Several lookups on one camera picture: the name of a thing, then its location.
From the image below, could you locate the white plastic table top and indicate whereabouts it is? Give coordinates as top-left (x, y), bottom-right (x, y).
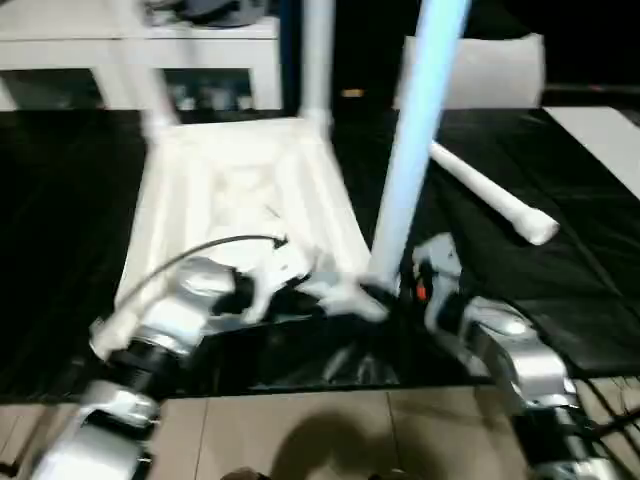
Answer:
top-left (89, 117), bottom-right (391, 359)

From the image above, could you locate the white plastic table leg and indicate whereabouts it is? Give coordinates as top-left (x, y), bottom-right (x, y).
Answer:
top-left (430, 143), bottom-right (560, 246)
top-left (367, 0), bottom-right (474, 297)
top-left (297, 0), bottom-right (335, 132)
top-left (102, 0), bottom-right (182, 145)

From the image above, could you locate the black mat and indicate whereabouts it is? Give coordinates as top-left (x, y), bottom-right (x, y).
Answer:
top-left (0, 105), bottom-right (640, 404)

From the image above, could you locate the white flat board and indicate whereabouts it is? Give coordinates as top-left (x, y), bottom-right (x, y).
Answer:
top-left (542, 105), bottom-right (640, 202)

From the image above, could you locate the black bar with red light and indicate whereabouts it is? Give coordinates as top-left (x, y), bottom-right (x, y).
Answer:
top-left (542, 85), bottom-right (640, 97)

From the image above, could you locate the dark grey helmet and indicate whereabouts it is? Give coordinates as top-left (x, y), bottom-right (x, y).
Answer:
top-left (144, 0), bottom-right (277, 27)

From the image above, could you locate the white cabinet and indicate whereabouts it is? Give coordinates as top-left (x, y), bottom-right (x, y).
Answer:
top-left (0, 0), bottom-right (282, 112)

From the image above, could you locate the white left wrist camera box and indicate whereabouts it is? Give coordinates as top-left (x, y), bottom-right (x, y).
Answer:
top-left (239, 239), bottom-right (322, 324)

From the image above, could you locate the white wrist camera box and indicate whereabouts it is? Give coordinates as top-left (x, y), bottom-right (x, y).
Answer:
top-left (239, 239), bottom-right (322, 324)
top-left (412, 233), bottom-right (462, 332)

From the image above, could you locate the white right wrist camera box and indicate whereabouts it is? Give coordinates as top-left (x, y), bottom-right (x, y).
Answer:
top-left (412, 233), bottom-right (462, 332)

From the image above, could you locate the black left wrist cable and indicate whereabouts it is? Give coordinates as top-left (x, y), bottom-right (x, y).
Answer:
top-left (114, 234), bottom-right (290, 315)

